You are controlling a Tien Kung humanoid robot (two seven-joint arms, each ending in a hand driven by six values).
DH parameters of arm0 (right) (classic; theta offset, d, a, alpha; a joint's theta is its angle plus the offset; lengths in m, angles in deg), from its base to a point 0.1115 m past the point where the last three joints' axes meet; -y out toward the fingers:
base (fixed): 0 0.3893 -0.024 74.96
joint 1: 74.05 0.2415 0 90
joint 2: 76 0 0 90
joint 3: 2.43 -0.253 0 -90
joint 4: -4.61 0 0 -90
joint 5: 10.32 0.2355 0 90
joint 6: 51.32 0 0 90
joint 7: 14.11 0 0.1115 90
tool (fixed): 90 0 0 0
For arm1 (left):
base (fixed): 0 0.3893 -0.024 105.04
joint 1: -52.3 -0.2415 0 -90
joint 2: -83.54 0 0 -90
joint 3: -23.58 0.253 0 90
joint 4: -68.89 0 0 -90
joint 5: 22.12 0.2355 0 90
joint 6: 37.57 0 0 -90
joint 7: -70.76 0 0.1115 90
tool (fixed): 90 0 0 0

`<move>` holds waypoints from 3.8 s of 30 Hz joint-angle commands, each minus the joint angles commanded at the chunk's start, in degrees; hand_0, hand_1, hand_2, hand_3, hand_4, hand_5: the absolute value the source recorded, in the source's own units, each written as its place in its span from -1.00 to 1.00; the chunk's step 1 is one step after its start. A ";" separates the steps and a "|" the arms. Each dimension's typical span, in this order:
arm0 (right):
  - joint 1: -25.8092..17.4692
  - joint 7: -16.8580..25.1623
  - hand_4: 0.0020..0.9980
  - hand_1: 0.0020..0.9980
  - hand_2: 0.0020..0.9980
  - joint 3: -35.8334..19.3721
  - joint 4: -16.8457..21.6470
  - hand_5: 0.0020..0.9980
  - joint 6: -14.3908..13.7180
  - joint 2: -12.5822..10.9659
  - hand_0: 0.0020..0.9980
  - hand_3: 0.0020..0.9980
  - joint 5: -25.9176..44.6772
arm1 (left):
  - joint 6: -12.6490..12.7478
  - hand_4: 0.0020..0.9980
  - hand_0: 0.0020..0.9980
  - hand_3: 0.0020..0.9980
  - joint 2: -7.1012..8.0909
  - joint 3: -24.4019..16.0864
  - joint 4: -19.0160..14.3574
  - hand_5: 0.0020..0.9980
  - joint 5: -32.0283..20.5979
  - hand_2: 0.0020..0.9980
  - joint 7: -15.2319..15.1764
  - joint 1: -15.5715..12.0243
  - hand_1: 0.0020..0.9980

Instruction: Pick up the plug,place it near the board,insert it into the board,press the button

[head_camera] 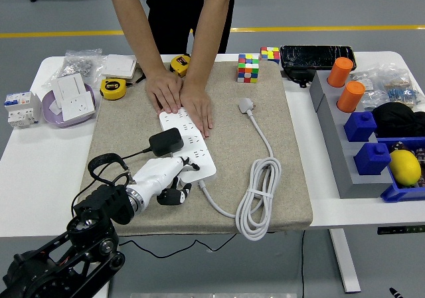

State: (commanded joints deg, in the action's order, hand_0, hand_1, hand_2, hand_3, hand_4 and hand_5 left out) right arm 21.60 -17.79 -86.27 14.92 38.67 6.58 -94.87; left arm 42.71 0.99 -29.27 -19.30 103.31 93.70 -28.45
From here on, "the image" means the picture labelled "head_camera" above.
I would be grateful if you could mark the black table control panel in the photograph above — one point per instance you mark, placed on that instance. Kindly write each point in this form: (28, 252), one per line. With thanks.
(400, 230)

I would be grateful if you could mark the white circuit breaker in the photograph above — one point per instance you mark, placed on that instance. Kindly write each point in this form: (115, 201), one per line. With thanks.
(21, 109)

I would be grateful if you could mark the white table leg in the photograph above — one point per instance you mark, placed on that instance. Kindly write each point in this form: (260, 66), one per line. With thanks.
(345, 261)

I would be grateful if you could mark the blue block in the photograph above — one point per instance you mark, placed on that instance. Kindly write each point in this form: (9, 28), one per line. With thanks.
(372, 159)
(360, 127)

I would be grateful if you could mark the person's right forearm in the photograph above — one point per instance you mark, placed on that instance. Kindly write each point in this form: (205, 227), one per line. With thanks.
(136, 29)

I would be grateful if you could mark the purple bowl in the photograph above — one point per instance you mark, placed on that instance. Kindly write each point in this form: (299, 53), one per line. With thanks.
(56, 119)

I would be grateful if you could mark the orange cylinder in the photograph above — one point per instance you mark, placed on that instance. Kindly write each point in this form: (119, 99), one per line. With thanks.
(350, 96)
(340, 72)

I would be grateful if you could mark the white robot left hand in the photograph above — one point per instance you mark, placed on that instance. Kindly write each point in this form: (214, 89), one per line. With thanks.
(156, 175)

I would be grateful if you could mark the black wrapped tray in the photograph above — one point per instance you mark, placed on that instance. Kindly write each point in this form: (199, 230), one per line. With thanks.
(315, 56)

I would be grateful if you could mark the clear bag of resistors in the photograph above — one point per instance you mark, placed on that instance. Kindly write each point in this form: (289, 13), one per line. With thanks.
(403, 90)

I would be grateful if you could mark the large colourful puzzle cube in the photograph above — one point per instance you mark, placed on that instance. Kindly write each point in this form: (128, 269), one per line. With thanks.
(248, 68)

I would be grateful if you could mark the person's left forearm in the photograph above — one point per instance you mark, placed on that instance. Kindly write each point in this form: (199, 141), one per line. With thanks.
(207, 32)

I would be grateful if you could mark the white power strip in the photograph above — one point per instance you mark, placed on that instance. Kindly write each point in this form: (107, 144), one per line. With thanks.
(207, 162)

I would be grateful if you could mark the clear bag of screws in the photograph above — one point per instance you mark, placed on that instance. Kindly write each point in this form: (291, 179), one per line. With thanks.
(78, 65)

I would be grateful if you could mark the grey-brown mat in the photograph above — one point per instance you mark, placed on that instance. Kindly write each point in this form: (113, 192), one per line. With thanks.
(116, 128)

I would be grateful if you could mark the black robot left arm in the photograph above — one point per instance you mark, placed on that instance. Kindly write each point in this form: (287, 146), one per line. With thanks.
(103, 201)

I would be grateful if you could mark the white switch plate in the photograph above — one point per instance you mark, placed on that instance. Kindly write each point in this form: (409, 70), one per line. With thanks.
(66, 87)

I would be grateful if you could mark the clear bag of small parts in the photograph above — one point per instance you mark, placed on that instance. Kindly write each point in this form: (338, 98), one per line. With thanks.
(372, 99)

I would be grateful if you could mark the black cloth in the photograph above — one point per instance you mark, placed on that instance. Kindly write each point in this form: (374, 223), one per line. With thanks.
(398, 119)

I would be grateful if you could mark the white switch panel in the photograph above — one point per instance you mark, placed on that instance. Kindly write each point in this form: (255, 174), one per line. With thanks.
(118, 65)

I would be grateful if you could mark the grey block holder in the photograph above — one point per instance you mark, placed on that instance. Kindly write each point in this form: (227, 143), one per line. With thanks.
(342, 165)

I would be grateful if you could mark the black device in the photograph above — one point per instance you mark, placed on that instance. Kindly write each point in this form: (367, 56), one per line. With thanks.
(299, 76)

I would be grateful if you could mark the blue plastic bin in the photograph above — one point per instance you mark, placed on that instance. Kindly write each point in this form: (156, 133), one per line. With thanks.
(401, 193)

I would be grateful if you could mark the yellow lemon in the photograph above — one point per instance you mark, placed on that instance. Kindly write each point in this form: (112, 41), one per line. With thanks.
(404, 168)

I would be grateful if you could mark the small colourful puzzle cube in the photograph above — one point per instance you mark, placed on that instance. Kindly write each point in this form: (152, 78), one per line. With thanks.
(269, 55)

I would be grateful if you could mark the person's right hand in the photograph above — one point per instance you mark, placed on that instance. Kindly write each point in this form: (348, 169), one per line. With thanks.
(162, 90)

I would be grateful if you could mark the person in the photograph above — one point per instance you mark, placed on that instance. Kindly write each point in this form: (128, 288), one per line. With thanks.
(179, 12)

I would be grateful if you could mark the white wall socket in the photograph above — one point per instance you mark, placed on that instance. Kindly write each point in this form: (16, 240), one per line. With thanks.
(78, 105)

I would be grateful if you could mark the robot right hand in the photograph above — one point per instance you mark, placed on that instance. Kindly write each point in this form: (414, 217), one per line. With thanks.
(395, 293)

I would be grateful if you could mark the person's left hand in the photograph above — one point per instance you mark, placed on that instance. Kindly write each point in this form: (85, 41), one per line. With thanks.
(197, 107)

